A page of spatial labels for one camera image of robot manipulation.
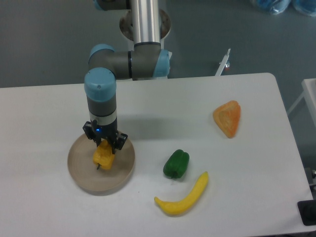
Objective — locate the yellow bell pepper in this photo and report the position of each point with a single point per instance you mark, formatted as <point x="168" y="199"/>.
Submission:
<point x="103" y="156"/>

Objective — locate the yellow banana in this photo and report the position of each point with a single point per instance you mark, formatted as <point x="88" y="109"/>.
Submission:
<point x="174" y="208"/>

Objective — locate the black device at edge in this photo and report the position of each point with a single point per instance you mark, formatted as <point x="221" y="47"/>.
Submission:
<point x="307" y="210"/>

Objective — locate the green bell pepper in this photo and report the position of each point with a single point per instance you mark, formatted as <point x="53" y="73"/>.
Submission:
<point x="177" y="164"/>

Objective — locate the white side table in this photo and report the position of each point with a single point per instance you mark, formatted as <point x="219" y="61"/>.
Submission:
<point x="309" y="95"/>

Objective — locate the white right frame leg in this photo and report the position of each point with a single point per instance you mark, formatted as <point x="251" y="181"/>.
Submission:
<point x="223" y="64"/>

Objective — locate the beige round plate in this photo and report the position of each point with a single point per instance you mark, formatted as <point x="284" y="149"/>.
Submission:
<point x="94" y="180"/>

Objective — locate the orange fruit wedge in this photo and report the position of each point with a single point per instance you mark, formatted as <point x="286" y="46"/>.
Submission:
<point x="227" y="118"/>

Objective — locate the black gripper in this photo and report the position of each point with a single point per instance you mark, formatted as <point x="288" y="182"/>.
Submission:
<point x="109" y="132"/>

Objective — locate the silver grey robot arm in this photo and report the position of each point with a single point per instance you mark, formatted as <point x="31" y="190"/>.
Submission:
<point x="105" y="66"/>

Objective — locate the blue plastic bag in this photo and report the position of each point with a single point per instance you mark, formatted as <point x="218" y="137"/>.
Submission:
<point x="273" y="7"/>
<point x="305" y="7"/>

